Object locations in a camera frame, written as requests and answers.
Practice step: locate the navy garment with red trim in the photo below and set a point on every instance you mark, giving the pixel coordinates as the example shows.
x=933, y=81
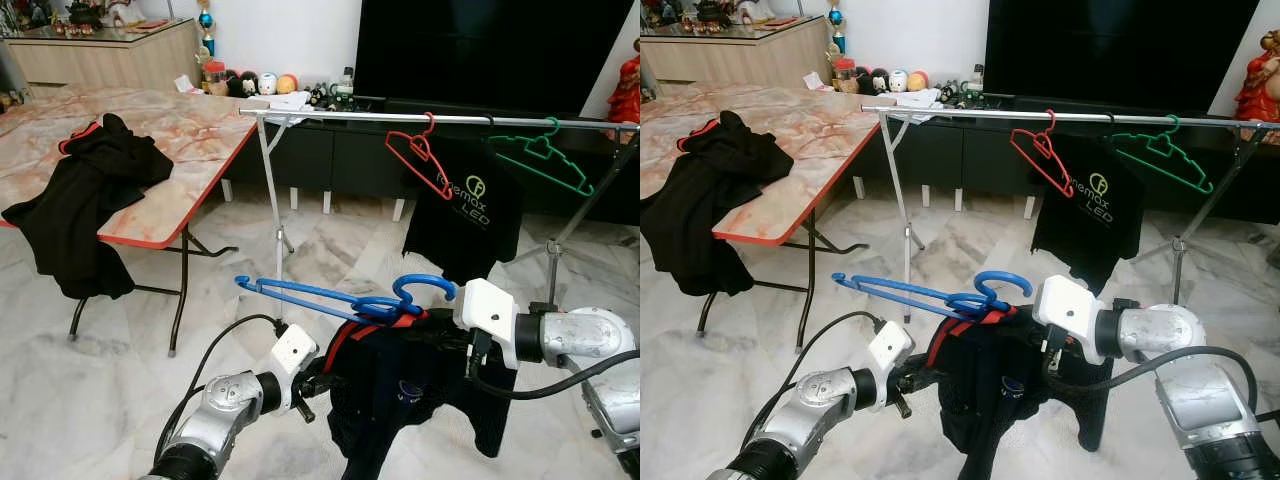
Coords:
x=420, y=400
x=1010, y=400

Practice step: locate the blue plastic hanger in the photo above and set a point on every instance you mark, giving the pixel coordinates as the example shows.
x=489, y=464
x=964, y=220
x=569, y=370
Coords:
x=425, y=280
x=1005, y=278

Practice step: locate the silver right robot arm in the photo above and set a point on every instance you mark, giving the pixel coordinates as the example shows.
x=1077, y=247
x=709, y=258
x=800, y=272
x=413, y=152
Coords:
x=1150, y=335
x=580, y=335

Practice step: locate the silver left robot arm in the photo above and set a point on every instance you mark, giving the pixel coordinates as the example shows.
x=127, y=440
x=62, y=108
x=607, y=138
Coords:
x=820, y=405
x=225, y=405

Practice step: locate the red plastic hanger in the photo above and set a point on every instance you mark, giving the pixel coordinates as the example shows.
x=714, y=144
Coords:
x=1035, y=138
x=410, y=140

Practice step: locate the green plastic hanger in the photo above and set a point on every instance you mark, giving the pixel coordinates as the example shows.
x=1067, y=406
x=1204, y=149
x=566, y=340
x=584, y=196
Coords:
x=1165, y=145
x=540, y=148

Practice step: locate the black T-shirt with logo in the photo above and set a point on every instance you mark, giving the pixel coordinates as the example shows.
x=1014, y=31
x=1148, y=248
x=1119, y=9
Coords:
x=1085, y=245
x=465, y=245

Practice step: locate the black TV cabinet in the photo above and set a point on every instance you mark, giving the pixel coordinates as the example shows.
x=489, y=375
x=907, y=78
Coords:
x=340, y=160
x=960, y=160

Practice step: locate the silver metal clothes rack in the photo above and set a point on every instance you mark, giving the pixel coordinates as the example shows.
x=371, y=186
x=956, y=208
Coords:
x=960, y=112
x=340, y=117

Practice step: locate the marble pattern folding table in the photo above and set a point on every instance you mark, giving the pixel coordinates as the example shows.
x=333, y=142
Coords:
x=820, y=140
x=190, y=140

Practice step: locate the black garment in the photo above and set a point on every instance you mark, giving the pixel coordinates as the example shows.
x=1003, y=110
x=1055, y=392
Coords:
x=80, y=210
x=710, y=210

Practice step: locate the red gold Buddha statue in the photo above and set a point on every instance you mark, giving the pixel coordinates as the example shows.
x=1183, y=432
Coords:
x=625, y=95
x=1260, y=90

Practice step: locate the white blue round plush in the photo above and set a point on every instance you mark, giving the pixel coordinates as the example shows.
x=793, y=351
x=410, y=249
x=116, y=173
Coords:
x=898, y=82
x=267, y=84

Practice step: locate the orange round plush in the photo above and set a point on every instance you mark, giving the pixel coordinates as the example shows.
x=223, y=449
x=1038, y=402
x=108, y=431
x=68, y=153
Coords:
x=287, y=84
x=918, y=81

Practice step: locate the black mouse plush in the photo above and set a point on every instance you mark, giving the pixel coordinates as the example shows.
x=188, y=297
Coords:
x=870, y=83
x=238, y=85

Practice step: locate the black flat television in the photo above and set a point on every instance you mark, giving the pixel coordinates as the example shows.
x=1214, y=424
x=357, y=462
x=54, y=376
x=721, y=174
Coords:
x=490, y=50
x=1110, y=50

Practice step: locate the jar with red lid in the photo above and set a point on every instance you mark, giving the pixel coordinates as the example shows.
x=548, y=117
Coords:
x=846, y=78
x=214, y=82

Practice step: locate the pink tissue box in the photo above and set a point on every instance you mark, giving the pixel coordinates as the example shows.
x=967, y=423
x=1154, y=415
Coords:
x=186, y=85
x=816, y=82

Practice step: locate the light wooden sideboard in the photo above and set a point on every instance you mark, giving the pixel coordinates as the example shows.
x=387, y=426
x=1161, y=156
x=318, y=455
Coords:
x=100, y=60
x=730, y=60

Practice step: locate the gold and blue trophy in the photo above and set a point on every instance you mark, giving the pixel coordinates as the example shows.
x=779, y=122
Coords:
x=206, y=20
x=837, y=18

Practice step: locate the flat red packet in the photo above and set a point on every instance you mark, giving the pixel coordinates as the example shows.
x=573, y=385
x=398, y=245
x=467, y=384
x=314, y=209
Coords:
x=780, y=21
x=148, y=24

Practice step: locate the black incense censer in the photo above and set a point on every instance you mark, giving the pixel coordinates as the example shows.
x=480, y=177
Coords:
x=85, y=15
x=715, y=12

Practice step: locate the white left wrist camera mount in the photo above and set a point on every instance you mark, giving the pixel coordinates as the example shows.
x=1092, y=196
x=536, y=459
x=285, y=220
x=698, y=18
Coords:
x=888, y=350
x=293, y=352

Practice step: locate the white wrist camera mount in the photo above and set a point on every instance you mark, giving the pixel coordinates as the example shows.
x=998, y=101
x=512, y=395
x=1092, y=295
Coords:
x=888, y=350
x=488, y=310
x=1068, y=305
x=293, y=352

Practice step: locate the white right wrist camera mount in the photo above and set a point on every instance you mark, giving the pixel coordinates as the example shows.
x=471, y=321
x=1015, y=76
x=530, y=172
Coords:
x=488, y=310
x=1068, y=305

